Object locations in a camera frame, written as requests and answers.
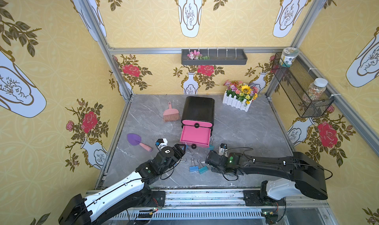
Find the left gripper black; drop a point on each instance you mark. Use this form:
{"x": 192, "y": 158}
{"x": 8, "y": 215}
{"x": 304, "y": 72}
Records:
{"x": 176, "y": 151}

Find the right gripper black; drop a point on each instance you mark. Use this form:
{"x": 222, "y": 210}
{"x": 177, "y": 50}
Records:
{"x": 211, "y": 160}

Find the teal binder clip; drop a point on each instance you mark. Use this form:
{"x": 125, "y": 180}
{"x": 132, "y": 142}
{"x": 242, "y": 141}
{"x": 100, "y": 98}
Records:
{"x": 201, "y": 167}
{"x": 211, "y": 146}

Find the pink top drawer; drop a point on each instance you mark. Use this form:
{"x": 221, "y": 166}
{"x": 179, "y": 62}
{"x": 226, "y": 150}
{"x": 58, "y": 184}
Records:
{"x": 197, "y": 124}

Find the black drawer cabinet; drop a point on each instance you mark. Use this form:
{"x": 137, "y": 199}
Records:
{"x": 199, "y": 109}

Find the blue binder clip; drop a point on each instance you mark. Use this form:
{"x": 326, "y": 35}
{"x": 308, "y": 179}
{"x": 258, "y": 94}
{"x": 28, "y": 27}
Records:
{"x": 193, "y": 167}

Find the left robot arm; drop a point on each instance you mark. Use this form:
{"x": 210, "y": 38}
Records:
{"x": 129, "y": 192}

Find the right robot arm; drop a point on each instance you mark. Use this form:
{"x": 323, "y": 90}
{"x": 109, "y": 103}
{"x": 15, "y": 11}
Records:
{"x": 297, "y": 173}

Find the pink hand broom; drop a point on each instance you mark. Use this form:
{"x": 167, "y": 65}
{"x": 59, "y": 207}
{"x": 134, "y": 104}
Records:
{"x": 171, "y": 114}

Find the flower box with white fence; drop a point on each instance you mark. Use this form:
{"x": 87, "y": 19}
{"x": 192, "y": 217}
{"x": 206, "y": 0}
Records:
{"x": 239, "y": 95}

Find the small pink flowers on shelf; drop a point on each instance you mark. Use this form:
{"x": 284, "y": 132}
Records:
{"x": 196, "y": 55}

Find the jar of colorful sprinkles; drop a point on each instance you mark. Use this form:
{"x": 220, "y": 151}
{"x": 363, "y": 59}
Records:
{"x": 315, "y": 90}

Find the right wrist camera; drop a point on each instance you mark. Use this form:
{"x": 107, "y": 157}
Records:
{"x": 222, "y": 149}

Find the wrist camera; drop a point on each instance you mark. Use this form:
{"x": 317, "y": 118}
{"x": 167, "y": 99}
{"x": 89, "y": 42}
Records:
{"x": 161, "y": 143}
{"x": 222, "y": 149}

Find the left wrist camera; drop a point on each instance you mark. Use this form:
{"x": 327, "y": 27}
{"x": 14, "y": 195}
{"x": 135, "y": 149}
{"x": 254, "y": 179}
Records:
{"x": 161, "y": 143}

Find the purple spatula with pink handle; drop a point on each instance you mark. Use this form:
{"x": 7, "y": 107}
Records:
{"x": 136, "y": 140}

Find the metal base rail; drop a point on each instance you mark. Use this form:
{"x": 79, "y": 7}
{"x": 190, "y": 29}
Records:
{"x": 236, "y": 204}

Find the grey wall shelf tray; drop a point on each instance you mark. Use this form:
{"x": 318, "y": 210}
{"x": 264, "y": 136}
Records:
{"x": 217, "y": 56}

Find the black wire wall basket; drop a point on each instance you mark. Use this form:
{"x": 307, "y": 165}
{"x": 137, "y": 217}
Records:
{"x": 295, "y": 81}

